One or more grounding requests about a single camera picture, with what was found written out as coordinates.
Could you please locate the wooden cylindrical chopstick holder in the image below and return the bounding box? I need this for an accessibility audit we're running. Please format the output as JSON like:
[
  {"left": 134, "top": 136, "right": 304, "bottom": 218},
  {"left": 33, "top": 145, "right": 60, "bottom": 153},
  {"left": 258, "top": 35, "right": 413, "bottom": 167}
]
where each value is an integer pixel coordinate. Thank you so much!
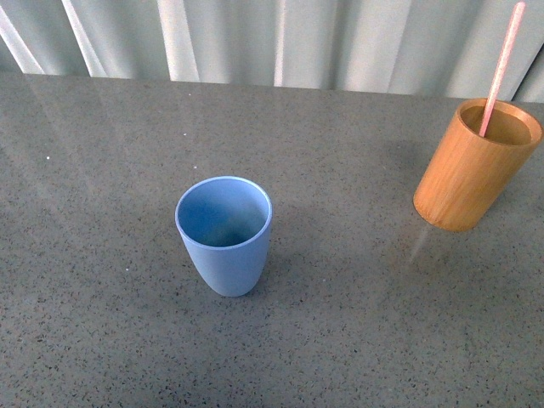
[{"left": 413, "top": 99, "right": 543, "bottom": 231}]

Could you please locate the white pleated curtain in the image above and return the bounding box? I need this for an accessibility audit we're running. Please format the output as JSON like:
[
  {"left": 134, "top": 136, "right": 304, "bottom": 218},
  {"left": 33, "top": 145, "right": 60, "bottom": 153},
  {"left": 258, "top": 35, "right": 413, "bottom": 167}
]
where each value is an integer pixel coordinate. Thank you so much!
[{"left": 0, "top": 0, "right": 544, "bottom": 104}]

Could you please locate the blue plastic cup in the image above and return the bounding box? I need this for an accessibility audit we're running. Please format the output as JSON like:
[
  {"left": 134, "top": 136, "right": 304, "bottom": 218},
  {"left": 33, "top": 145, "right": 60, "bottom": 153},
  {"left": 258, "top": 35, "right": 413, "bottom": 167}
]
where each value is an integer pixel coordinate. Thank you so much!
[{"left": 175, "top": 176, "right": 273, "bottom": 297}]

